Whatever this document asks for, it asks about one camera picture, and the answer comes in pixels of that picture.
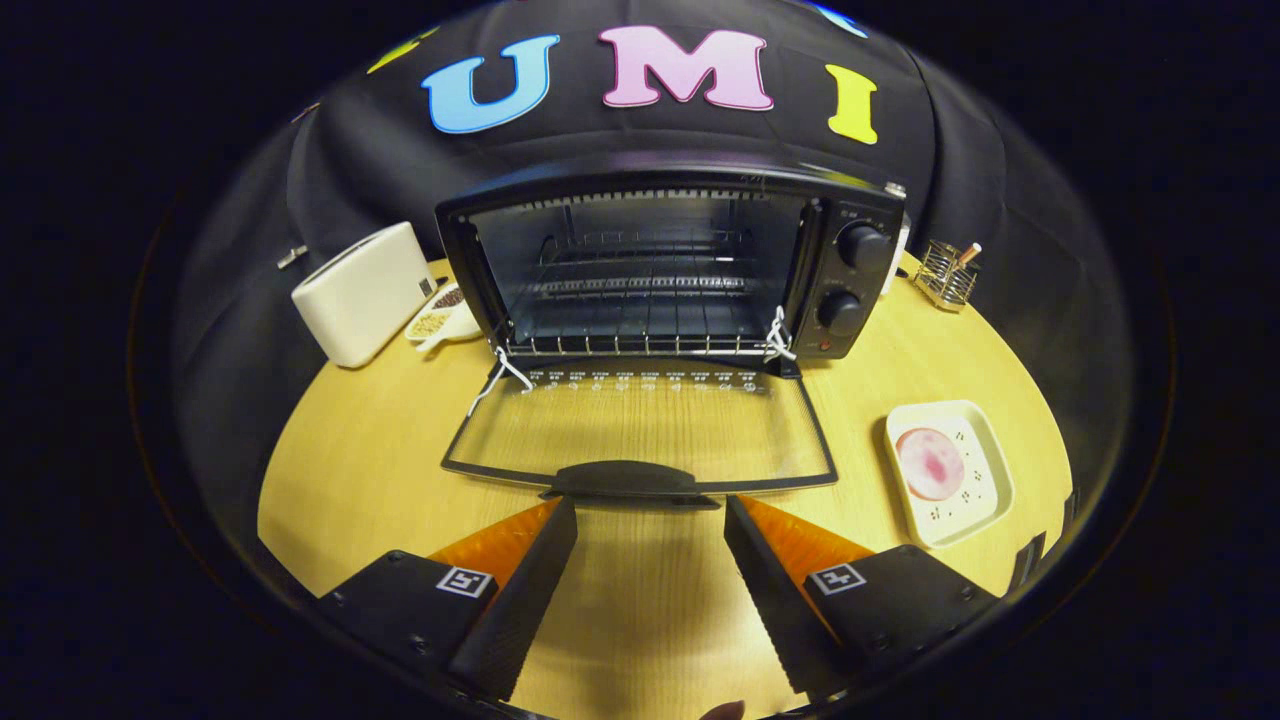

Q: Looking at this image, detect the cream square plate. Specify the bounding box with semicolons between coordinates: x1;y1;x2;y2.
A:
884;400;1015;549

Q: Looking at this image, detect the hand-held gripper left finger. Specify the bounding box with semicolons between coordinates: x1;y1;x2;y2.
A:
320;497;579;703

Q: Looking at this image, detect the clear plastic bottle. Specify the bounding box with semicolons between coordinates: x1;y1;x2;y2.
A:
880;180;913;296

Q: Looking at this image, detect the gold wire holder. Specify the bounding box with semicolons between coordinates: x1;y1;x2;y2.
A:
915;240;979;313

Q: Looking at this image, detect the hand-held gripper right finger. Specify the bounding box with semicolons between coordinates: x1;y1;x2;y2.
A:
724;495;1001;701

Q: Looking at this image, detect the white string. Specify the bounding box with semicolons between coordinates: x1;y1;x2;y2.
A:
468;345;536;419
762;305;798;363

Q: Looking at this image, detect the black toaster oven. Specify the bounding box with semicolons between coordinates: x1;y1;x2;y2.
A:
435;165;909;506

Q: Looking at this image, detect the white dish of beans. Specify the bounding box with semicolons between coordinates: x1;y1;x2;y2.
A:
405;283;483;354

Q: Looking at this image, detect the white bread toaster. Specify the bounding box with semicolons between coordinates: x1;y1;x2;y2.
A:
291;221;439;369

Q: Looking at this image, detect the pink round food slice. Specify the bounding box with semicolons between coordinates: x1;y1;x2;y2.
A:
896;428;967;503

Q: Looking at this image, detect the metal wire oven rack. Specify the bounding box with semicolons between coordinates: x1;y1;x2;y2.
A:
500;230;791;358

